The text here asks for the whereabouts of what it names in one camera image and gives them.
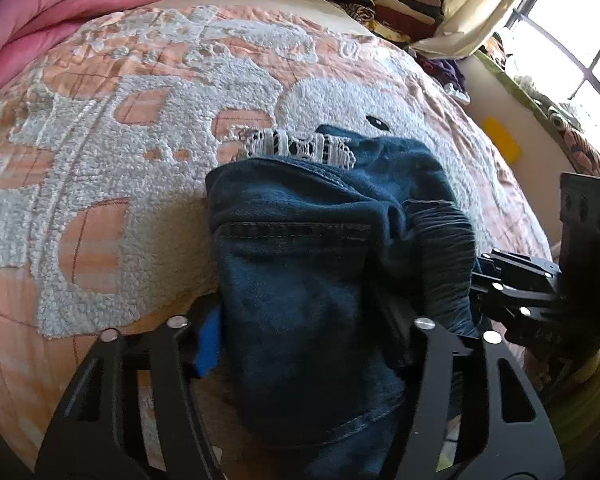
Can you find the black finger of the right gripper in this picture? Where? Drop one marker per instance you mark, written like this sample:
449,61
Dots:
511,266
501,302

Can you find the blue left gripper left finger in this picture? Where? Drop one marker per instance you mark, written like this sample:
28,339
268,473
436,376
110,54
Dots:
208,353

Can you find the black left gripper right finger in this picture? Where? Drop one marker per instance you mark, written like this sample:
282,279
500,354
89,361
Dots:
396,340

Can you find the blue denim pants with lace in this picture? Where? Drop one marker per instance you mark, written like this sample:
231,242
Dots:
313,235

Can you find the yellow sticky note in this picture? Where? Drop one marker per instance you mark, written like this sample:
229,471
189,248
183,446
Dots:
502,139

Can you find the green fleece sleeve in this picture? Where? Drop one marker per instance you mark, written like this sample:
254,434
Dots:
575,417

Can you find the peach white textured bedspread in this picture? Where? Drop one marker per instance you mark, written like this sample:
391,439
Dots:
105,141

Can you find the purple cloth near curtain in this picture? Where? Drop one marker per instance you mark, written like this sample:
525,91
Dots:
444,72

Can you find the cream curtain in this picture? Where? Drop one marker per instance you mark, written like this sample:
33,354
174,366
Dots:
466,25

